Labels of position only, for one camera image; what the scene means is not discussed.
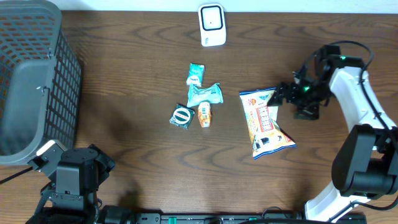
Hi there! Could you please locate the yellow chip bag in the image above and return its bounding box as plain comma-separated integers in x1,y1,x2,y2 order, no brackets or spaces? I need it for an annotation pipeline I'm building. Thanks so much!
239,87,297,159

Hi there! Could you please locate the teal white small packet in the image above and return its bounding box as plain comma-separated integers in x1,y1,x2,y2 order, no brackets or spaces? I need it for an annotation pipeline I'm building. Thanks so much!
186,63,205,87

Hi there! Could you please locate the white barcode scanner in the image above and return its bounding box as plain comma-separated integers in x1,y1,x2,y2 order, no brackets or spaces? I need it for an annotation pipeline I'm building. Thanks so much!
198,3,226,47

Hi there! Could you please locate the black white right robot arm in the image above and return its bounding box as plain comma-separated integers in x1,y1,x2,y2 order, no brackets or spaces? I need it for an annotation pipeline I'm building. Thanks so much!
268,41,397,223

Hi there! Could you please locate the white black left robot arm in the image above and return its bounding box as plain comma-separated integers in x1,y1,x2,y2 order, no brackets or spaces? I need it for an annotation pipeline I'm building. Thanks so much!
27,144,136,224

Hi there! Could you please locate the grey plastic mesh basket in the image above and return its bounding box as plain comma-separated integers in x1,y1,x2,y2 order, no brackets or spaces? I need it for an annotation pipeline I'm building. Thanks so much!
1,1,82,166

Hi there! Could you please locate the dark green round-logo packet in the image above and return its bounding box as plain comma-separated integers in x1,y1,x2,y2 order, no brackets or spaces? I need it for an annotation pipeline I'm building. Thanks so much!
169,105,195,129

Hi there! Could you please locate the orange snack packet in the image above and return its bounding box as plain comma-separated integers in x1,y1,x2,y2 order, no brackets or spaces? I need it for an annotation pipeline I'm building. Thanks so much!
198,101,211,128

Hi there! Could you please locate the teal wet wipes pack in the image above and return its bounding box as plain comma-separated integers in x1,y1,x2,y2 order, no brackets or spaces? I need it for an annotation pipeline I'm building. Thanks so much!
187,83,224,108

